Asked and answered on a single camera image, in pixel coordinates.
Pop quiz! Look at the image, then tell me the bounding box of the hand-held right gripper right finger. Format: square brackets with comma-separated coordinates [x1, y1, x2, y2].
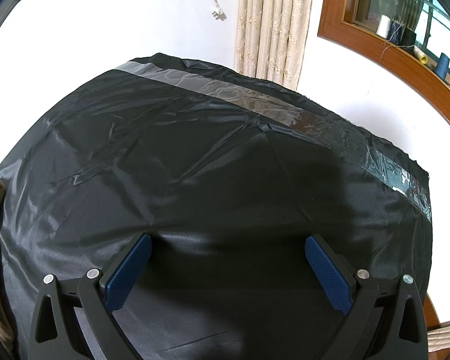
[304, 233, 430, 360]

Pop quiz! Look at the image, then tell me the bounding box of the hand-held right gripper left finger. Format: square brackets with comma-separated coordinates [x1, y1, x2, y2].
[29, 232, 162, 360]

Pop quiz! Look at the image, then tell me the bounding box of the beige striped cloth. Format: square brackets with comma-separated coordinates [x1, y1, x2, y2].
[427, 324, 450, 360]

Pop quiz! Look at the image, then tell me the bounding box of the black table cover cloth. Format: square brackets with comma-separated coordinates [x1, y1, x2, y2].
[0, 52, 434, 360]

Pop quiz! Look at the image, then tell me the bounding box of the clear tape strip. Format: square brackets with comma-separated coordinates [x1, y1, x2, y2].
[114, 59, 433, 223]

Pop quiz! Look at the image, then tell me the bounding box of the black thread spool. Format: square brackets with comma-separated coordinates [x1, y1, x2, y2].
[401, 28, 417, 51]

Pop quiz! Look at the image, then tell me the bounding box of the dark blue thread spool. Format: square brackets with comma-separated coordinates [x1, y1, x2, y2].
[388, 20, 404, 45]

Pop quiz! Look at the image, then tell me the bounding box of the beige patterned curtain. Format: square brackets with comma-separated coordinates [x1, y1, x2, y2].
[233, 0, 316, 91]

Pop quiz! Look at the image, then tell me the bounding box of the white thread spool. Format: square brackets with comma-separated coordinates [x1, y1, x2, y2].
[377, 15, 392, 40]

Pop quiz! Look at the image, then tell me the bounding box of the brown wooden window frame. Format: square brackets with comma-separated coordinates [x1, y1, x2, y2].
[317, 0, 450, 128]

